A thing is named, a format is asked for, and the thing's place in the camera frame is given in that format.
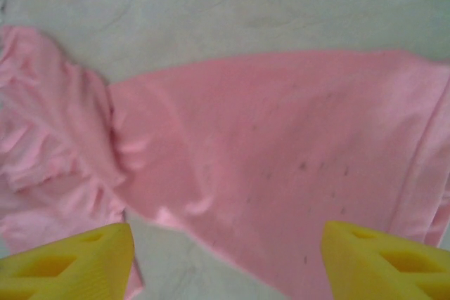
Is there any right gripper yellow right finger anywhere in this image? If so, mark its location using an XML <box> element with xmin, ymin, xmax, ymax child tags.
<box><xmin>322</xmin><ymin>221</ymin><xmax>450</xmax><ymax>300</ymax></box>

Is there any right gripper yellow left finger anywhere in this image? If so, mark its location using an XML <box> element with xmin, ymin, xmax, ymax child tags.
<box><xmin>0</xmin><ymin>222</ymin><xmax>136</xmax><ymax>300</ymax></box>

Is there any pink t-shirt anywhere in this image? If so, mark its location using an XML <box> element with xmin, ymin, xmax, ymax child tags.
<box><xmin>0</xmin><ymin>25</ymin><xmax>450</xmax><ymax>300</ymax></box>

